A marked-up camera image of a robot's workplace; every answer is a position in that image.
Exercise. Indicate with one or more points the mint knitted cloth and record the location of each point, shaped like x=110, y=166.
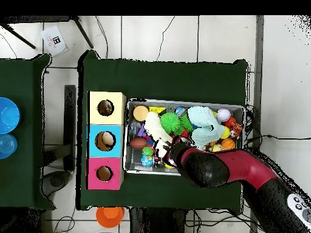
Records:
x=204, y=119

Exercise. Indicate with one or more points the orange plastic cone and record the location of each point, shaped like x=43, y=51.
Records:
x=109, y=217

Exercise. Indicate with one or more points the orange round sponge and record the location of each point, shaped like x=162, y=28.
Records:
x=141, y=113

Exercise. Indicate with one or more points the brown toy football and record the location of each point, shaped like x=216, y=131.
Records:
x=138, y=143

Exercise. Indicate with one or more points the dark green tablecloth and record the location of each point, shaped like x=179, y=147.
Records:
x=165, y=80

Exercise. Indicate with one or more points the white baseball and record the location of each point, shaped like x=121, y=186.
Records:
x=224, y=114

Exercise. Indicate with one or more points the small globe ball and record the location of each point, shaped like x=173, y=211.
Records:
x=147, y=161

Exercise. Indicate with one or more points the green cloth covered side table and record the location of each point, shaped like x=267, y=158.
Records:
x=24, y=170

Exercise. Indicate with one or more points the black flat panel stand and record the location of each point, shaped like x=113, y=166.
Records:
x=70, y=121

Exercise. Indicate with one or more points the wooden box with three holes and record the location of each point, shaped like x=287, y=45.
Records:
x=114, y=116

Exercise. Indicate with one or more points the blue plastic bowl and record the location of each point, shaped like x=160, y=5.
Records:
x=8, y=115

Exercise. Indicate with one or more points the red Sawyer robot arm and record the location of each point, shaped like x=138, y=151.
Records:
x=243, y=167

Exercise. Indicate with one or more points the translucent blue plastic cup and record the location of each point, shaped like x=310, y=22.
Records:
x=7, y=145

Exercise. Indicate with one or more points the white printed card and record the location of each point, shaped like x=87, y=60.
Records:
x=52, y=46

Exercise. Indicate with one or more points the orange toy basketball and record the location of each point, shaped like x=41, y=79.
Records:
x=228, y=144

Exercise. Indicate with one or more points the grey round base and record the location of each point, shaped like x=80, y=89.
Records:
x=56, y=180

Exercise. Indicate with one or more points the cream knitted cloth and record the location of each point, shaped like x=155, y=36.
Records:
x=155, y=128

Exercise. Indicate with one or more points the yellow wedge block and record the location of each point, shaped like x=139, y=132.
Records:
x=158, y=110

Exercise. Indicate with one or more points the green spiky rubber ball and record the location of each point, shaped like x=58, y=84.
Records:
x=170, y=122

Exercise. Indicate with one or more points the black tripod stand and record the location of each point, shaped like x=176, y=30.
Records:
x=82, y=32

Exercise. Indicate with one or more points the tiger plush toy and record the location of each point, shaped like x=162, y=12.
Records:
x=237, y=128

